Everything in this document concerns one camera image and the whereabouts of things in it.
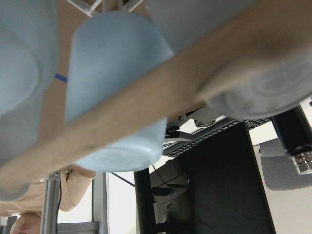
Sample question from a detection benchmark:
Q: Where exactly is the blue plastic cup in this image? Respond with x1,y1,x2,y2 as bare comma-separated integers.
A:
0,0,59,166
65,11,173,172

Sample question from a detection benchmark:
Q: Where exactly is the grey plastic cup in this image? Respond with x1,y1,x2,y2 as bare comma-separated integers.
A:
146,0,312,119

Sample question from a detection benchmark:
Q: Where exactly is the black monitor stand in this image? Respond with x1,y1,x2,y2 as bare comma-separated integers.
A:
134,118,275,234

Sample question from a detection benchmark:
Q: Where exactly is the person in beige shirt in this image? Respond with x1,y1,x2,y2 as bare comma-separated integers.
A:
0,165,96,234

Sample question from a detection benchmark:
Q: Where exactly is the grey office chair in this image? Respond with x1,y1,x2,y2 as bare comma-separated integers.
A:
259,138,312,191

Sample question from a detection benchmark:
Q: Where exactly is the white wire cup rack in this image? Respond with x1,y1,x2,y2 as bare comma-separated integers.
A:
0,0,312,193

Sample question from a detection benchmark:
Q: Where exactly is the aluminium frame post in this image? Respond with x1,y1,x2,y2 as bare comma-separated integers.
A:
40,172,60,234

